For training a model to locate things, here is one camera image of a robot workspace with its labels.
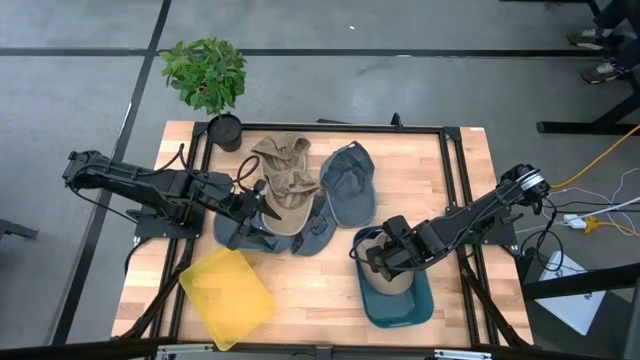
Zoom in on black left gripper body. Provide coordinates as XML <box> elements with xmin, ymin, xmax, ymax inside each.
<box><xmin>214</xmin><ymin>187</ymin><xmax>267</xmax><ymax>230</ymax></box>

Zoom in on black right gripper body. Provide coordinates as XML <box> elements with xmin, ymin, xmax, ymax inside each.
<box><xmin>379</xmin><ymin>213</ymin><xmax>427</xmax><ymax>269</ymax></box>

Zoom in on yellow plastic bin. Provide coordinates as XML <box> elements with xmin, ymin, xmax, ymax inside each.
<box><xmin>178</xmin><ymin>247</ymin><xmax>276</xmax><ymax>352</ymax></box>

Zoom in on dark grey baseball cap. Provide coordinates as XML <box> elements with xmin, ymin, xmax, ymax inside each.
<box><xmin>319</xmin><ymin>141</ymin><xmax>377</xmax><ymax>229</ymax></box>

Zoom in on teal plastic bin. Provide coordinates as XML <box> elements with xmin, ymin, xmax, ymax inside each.
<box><xmin>352</xmin><ymin>225</ymin><xmax>435</xmax><ymax>330</ymax></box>

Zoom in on green plant in black pot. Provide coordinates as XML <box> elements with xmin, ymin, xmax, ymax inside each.
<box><xmin>159</xmin><ymin>37</ymin><xmax>249</xmax><ymax>153</ymax></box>

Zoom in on black desk bar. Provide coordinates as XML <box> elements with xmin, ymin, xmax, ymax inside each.
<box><xmin>522</xmin><ymin>262</ymin><xmax>640</xmax><ymax>301</ymax></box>

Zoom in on white flat box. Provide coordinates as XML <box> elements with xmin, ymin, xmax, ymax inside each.
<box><xmin>537</xmin><ymin>249</ymin><xmax>607</xmax><ymax>337</ymax></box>

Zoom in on black desk stand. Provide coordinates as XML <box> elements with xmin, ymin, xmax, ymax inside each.
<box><xmin>536</xmin><ymin>0</ymin><xmax>640</xmax><ymax>137</ymax></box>

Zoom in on grey furniture foot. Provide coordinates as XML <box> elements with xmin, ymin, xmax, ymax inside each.
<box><xmin>0</xmin><ymin>218</ymin><xmax>40</xmax><ymax>241</ymax></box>

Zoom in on person's shoe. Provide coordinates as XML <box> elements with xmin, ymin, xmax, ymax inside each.
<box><xmin>566</xmin><ymin>28</ymin><xmax>609</xmax><ymax>51</ymax></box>
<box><xmin>579</xmin><ymin>58</ymin><xmax>630</xmax><ymax>85</ymax></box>

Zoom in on person's leg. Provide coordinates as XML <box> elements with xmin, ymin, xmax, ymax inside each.
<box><xmin>617</xmin><ymin>32</ymin><xmax>640</xmax><ymax>71</ymax></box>
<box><xmin>593</xmin><ymin>0</ymin><xmax>640</xmax><ymax>32</ymax></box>

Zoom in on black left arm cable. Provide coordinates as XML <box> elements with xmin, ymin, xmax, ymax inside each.
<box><xmin>233</xmin><ymin>154</ymin><xmax>262</xmax><ymax>191</ymax></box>

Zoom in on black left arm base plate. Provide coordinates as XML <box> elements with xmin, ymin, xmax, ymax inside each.
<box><xmin>134</xmin><ymin>199</ymin><xmax>206</xmax><ymax>240</ymax></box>

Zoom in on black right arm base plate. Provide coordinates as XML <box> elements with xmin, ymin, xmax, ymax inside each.
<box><xmin>446</xmin><ymin>205</ymin><xmax>519</xmax><ymax>246</ymax></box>

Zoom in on silver metal bracket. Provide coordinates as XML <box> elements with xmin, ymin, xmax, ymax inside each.
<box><xmin>156</xmin><ymin>343</ymin><xmax>215</xmax><ymax>360</ymax></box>
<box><xmin>432</xmin><ymin>349</ymin><xmax>494</xmax><ymax>360</ymax></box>

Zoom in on black aluminium rig frame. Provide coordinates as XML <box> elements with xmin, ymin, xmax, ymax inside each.
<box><xmin>112</xmin><ymin>121</ymin><xmax>534</xmax><ymax>351</ymax></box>

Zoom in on white cable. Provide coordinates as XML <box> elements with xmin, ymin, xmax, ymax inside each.
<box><xmin>514</xmin><ymin>195</ymin><xmax>640</xmax><ymax>236</ymax></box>

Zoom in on yellow floor cable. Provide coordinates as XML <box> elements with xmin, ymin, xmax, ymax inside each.
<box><xmin>549</xmin><ymin>124</ymin><xmax>640</xmax><ymax>189</ymax></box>

